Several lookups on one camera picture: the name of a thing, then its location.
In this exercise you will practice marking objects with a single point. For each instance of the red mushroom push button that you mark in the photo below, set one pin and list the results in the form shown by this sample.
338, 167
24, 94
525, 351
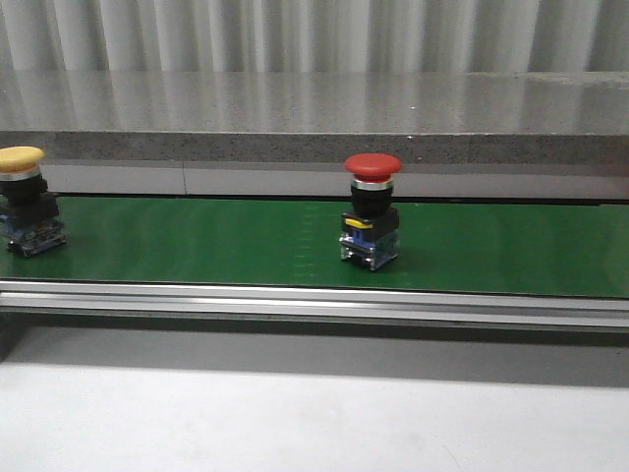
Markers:
370, 229

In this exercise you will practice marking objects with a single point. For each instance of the yellow mushroom push button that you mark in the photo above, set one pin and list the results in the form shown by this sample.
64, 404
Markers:
29, 211

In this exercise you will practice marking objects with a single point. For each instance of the green conveyor belt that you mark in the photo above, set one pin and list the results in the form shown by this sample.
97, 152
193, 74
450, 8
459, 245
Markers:
551, 250

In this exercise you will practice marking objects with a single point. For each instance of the grey speckled stone counter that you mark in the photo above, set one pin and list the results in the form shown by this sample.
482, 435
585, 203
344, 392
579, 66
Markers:
531, 136

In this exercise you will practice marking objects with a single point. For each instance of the white pleated curtain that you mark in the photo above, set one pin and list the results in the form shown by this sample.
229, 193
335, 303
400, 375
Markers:
315, 36

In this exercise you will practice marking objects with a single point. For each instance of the aluminium conveyor frame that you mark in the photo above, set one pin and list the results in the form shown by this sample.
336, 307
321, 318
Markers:
242, 303

